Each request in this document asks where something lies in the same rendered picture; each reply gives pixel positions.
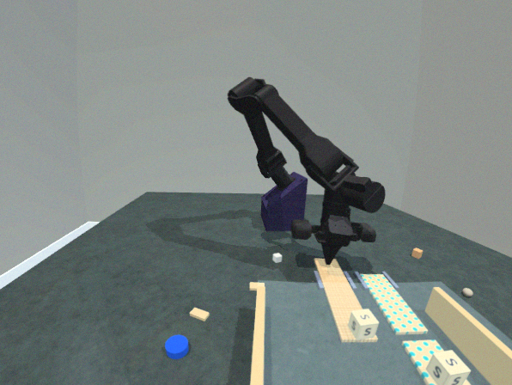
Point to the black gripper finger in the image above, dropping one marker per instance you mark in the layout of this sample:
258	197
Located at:
333	252
325	249

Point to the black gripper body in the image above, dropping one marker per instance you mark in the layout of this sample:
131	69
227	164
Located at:
303	230

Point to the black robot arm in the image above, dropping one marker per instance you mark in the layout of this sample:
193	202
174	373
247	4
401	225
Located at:
318	155

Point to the blue short cylinder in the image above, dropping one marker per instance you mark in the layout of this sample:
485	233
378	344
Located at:
177	346

